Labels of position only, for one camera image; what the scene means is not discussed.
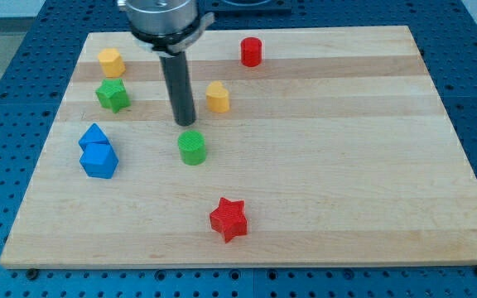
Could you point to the yellow hexagon block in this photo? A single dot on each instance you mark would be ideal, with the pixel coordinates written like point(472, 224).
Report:
point(111, 62)

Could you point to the green cylinder block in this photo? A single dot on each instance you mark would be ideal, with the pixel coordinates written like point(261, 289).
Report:
point(191, 145)

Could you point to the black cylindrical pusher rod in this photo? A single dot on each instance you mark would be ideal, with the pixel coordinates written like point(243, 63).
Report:
point(177, 78)

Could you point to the blue triangle block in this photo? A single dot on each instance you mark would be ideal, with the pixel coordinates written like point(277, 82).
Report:
point(94, 134)

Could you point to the dark mount plate at top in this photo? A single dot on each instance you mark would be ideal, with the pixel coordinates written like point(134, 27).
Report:
point(246, 5)

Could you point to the red star block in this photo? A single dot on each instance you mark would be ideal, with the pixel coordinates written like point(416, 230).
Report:
point(229, 219)

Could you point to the red cylinder block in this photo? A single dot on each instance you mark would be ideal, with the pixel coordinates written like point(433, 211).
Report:
point(251, 51)

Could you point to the light wooden board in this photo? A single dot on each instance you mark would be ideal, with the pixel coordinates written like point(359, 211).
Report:
point(338, 143)

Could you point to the blue cube block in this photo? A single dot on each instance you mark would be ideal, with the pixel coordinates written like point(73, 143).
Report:
point(99, 160)

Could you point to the green star block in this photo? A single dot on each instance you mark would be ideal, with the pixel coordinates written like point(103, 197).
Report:
point(113, 95)

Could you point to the yellow heart block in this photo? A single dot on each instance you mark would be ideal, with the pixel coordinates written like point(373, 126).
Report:
point(217, 97)

